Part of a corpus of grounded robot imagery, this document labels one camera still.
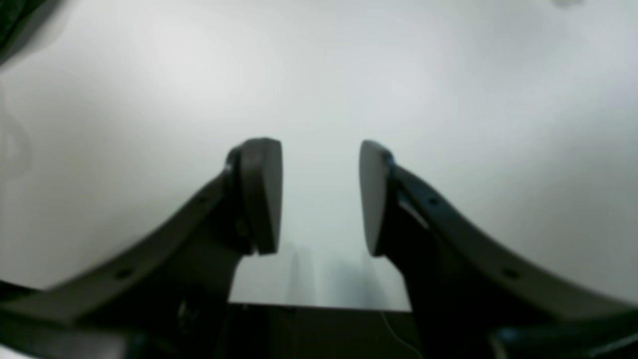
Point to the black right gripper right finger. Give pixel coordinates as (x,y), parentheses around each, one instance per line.
(471,297)

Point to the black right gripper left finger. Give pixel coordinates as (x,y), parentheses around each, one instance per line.
(166,296)

